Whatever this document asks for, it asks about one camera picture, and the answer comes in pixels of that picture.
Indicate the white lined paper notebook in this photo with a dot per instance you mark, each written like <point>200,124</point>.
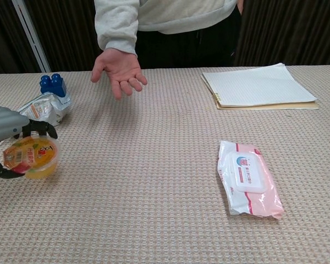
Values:
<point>258,83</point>

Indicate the white printed snack bag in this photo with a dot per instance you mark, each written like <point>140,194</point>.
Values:
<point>48,108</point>

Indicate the gold binder rings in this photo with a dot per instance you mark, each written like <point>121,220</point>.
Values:
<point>217,96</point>

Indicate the blue toy building block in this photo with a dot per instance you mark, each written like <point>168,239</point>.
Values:
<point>53,85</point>

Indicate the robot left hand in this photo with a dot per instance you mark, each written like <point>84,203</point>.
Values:
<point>5,123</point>

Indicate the beige paper folder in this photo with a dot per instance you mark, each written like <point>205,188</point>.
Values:
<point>291,105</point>

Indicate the white slotted metal rail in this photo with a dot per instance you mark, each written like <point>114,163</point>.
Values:
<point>31,35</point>

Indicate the grey sweatshirt sleeve forearm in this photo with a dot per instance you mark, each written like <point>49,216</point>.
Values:
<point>118,24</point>

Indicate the person torso in grey sweatshirt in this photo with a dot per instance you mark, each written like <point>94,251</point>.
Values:
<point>187,16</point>

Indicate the person's bare hand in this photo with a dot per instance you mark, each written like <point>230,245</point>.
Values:
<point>116,66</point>

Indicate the pink wet wipes pack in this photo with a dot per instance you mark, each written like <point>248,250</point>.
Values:
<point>250,178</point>

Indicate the orange fruit jelly cup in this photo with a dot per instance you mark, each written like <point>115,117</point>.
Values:
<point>35,160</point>

